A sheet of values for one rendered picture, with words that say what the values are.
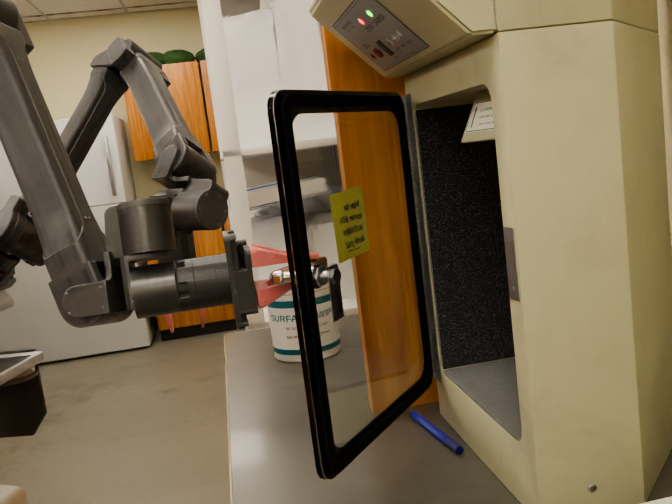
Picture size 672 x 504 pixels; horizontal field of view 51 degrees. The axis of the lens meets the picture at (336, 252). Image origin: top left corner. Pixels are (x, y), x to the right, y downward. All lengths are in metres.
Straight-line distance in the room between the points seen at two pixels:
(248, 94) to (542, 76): 1.44
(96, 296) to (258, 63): 1.32
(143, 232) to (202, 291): 0.09
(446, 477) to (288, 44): 1.33
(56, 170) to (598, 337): 0.60
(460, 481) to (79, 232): 0.51
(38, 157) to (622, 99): 0.62
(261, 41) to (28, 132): 1.23
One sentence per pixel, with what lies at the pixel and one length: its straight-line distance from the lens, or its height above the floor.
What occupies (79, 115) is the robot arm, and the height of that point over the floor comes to 1.45.
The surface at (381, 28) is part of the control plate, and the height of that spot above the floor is 1.45.
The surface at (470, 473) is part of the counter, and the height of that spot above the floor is 0.94.
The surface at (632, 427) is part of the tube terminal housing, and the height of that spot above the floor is 1.02.
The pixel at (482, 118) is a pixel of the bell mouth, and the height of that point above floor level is 1.34.
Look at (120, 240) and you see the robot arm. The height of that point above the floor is 1.26.
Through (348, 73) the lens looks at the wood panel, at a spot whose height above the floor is 1.43.
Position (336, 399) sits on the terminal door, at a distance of 0.76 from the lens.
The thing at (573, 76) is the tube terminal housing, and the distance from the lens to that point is 0.69.
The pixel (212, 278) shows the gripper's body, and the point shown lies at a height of 1.21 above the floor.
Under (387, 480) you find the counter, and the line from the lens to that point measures 0.87.
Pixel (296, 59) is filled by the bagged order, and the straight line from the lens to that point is 1.92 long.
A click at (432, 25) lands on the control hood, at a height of 1.43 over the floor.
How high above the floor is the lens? 1.32
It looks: 8 degrees down
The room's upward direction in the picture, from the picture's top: 7 degrees counter-clockwise
